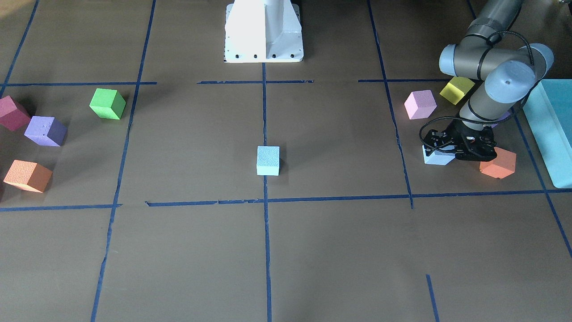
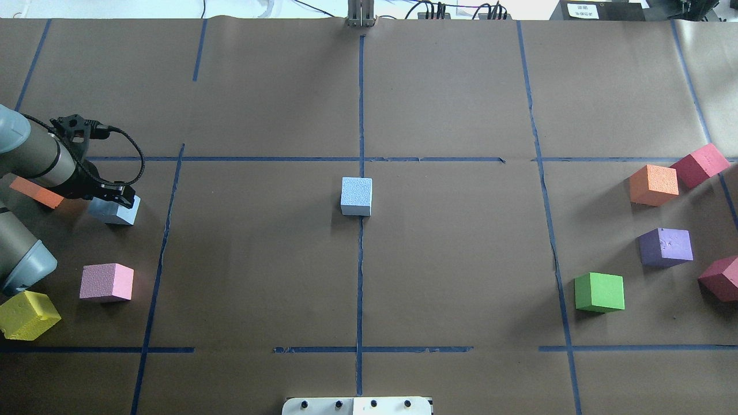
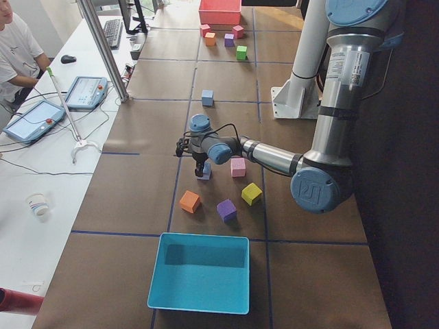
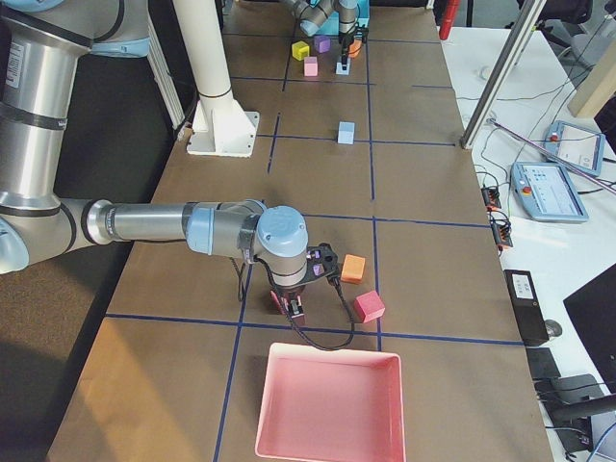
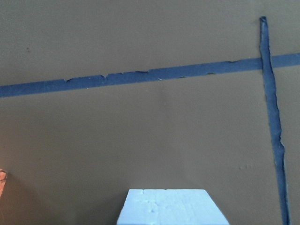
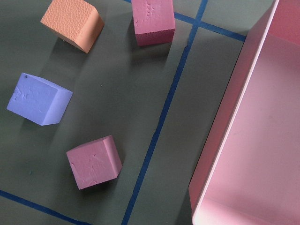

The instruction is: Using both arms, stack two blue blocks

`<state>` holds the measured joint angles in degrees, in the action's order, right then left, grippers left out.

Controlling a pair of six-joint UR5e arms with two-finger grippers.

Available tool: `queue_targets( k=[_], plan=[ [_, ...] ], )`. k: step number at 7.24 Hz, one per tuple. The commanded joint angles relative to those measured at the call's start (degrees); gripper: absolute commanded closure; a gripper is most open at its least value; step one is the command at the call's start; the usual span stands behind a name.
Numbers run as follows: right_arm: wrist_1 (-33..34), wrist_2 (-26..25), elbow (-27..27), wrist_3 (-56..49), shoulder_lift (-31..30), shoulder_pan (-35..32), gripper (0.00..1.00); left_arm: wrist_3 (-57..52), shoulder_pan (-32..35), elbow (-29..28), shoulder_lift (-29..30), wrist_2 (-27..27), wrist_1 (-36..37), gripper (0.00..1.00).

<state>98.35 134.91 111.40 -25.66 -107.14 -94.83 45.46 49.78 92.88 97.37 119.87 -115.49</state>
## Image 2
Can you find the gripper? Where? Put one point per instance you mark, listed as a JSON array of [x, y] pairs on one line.
[[87, 180]]

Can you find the light blue block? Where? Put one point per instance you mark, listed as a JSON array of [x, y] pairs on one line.
[[356, 196], [111, 213]]

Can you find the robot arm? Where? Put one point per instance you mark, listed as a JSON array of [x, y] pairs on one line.
[[50, 164]]

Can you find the pink foam block left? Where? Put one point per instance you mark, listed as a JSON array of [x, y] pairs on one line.
[[107, 282]]

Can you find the orange foam block left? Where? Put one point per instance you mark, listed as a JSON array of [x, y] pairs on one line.
[[38, 193]]

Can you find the orange foam block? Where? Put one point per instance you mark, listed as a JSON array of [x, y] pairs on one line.
[[653, 185], [38, 193]]

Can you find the yellow foam block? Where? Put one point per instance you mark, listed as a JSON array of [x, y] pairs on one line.
[[27, 315]]

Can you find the green foam block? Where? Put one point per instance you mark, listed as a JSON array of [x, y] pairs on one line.
[[599, 292]]

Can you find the black box with label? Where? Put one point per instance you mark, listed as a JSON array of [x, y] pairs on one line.
[[597, 10]]

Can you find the orange foam block right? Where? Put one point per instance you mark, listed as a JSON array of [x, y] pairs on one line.
[[653, 185]]

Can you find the purple foam block right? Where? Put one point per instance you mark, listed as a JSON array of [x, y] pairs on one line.
[[665, 247]]

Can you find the red foam block upper right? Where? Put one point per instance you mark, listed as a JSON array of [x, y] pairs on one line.
[[700, 165]]

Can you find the red foam block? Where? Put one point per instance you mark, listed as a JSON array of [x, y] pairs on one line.
[[700, 165], [720, 278]]

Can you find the red foam block lower right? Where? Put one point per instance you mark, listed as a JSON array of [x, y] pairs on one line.
[[720, 278]]

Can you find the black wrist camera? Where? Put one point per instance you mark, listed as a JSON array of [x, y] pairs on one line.
[[77, 132]]

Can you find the aluminium frame post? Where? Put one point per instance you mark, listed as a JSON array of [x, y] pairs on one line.
[[360, 13]]

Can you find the white camera pole base plate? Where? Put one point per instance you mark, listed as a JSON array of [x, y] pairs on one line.
[[358, 405]]

